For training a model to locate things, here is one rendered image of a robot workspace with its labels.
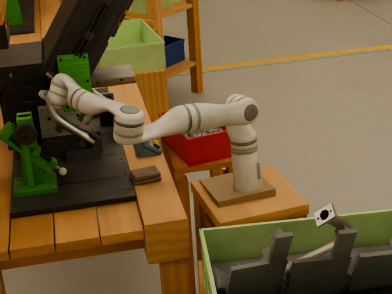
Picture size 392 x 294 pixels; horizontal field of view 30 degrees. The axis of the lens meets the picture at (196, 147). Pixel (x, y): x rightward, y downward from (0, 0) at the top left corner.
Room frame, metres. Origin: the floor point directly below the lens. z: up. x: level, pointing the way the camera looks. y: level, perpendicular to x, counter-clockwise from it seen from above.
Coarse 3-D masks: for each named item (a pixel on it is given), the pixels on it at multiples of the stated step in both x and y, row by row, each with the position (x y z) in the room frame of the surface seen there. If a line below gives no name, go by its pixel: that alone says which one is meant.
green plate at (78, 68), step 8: (64, 56) 2.60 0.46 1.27; (72, 56) 2.60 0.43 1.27; (64, 64) 2.59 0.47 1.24; (72, 64) 2.60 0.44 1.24; (80, 64) 2.60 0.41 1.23; (88, 64) 2.60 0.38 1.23; (64, 72) 2.58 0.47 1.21; (72, 72) 2.59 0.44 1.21; (80, 72) 2.59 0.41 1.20; (88, 72) 2.60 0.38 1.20; (80, 80) 2.58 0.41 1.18; (88, 80) 2.59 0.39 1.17; (88, 88) 2.58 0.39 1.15
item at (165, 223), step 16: (128, 96) 3.12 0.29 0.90; (144, 112) 2.91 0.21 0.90; (128, 160) 2.45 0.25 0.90; (144, 160) 2.44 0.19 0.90; (160, 160) 2.43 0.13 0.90; (160, 176) 2.30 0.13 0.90; (144, 192) 2.19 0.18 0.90; (160, 192) 2.18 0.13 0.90; (176, 192) 2.17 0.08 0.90; (144, 208) 2.08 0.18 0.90; (160, 208) 2.07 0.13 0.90; (176, 208) 2.07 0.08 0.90; (144, 224) 1.98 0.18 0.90; (160, 224) 1.98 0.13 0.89; (176, 224) 1.99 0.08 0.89; (144, 240) 2.03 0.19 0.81; (160, 240) 1.98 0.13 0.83; (176, 240) 1.99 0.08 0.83; (160, 256) 1.98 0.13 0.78; (176, 256) 1.99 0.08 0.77
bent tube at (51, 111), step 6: (60, 72) 2.55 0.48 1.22; (48, 108) 2.51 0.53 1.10; (54, 108) 2.52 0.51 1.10; (48, 114) 2.51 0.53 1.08; (54, 114) 2.50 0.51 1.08; (54, 120) 2.50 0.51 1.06; (60, 120) 2.50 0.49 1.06; (66, 126) 2.50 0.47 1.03; (72, 126) 2.50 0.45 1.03; (72, 132) 2.50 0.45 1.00; (78, 132) 2.50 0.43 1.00; (84, 132) 2.51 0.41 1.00; (84, 138) 2.49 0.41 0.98; (90, 138) 2.50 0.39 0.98; (90, 144) 2.50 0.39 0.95
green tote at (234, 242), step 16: (256, 224) 1.84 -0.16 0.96; (272, 224) 1.84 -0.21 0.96; (288, 224) 1.85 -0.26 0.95; (304, 224) 1.85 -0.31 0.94; (352, 224) 1.86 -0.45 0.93; (368, 224) 1.87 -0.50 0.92; (384, 224) 1.87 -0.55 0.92; (208, 240) 1.83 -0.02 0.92; (224, 240) 1.83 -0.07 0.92; (240, 240) 1.83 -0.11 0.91; (256, 240) 1.84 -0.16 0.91; (304, 240) 1.85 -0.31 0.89; (320, 240) 1.85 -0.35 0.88; (368, 240) 1.87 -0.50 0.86; (384, 240) 1.87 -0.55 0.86; (208, 256) 1.69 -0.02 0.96; (224, 256) 1.83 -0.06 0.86; (240, 256) 1.83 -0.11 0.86; (256, 256) 1.84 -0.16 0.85; (208, 272) 1.61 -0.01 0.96; (208, 288) 1.63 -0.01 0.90
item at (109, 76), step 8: (128, 64) 2.88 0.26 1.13; (96, 72) 2.80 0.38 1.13; (104, 72) 2.80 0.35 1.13; (112, 72) 2.79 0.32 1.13; (120, 72) 2.78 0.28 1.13; (128, 72) 2.78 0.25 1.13; (48, 80) 2.74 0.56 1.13; (96, 80) 2.70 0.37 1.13; (104, 80) 2.71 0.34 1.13; (112, 80) 2.71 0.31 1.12; (120, 80) 2.72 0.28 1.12; (128, 80) 2.72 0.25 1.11; (48, 88) 2.67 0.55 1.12
